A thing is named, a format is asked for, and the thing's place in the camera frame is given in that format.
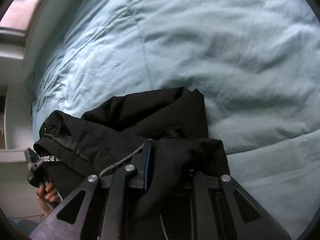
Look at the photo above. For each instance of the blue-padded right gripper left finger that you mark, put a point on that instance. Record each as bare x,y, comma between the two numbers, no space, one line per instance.
94,210

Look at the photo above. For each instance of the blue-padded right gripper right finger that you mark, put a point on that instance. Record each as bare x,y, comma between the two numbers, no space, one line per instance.
225,210

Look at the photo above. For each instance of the black jacket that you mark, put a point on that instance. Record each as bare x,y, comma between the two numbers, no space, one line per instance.
175,122

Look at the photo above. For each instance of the person's left hand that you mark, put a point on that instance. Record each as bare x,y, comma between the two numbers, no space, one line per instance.
46,196

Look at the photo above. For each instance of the window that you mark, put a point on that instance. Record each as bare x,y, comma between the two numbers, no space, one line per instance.
15,18

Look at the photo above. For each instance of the light blue duvet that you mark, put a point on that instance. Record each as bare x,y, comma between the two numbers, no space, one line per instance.
255,61

